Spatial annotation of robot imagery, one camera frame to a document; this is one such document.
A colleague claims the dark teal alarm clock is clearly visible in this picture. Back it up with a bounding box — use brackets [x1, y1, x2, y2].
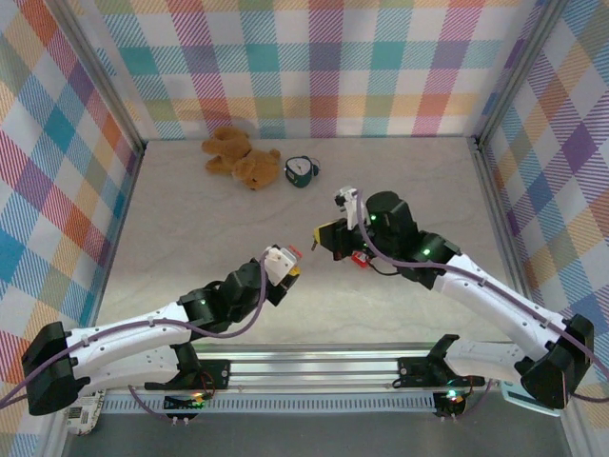
[284, 155, 321, 189]

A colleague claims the tan plush teddy bear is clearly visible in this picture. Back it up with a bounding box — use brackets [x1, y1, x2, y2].
[200, 126, 282, 192]

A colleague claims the black controller board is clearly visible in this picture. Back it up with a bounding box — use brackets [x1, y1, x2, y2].
[164, 393, 208, 411]
[435, 388, 467, 418]

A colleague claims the white printed package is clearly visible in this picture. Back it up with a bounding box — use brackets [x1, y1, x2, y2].
[66, 389, 106, 435]

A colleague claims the light blue card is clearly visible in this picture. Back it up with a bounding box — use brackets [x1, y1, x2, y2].
[501, 380, 562, 419]

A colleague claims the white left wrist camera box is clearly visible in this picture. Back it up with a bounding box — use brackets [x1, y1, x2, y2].
[263, 245, 299, 287]

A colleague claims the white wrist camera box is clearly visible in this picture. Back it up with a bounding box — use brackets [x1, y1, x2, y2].
[263, 245, 299, 287]
[332, 187, 363, 229]

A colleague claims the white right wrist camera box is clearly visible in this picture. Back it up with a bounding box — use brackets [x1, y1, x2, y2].
[332, 187, 363, 229]

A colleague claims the thin black cable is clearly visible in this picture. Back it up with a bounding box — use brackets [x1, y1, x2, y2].
[368, 261, 403, 277]

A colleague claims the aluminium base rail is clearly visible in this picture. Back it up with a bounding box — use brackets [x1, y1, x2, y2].
[194, 345, 491, 396]

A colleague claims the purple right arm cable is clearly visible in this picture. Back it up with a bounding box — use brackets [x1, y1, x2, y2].
[354, 189, 609, 401]

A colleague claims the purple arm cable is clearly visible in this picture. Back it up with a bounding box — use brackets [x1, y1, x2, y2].
[0, 251, 270, 411]
[354, 189, 609, 401]

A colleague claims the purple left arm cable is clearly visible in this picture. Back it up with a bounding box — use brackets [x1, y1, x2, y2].
[0, 251, 270, 411]

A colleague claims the aluminium side rail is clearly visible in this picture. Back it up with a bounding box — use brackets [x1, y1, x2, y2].
[468, 135, 567, 325]
[85, 142, 147, 334]

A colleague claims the white slotted cable duct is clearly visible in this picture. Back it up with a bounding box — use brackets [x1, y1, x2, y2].
[102, 392, 439, 415]

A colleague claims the aluminium corner post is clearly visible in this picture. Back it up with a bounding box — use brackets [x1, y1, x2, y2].
[475, 0, 572, 149]
[55, 0, 147, 153]

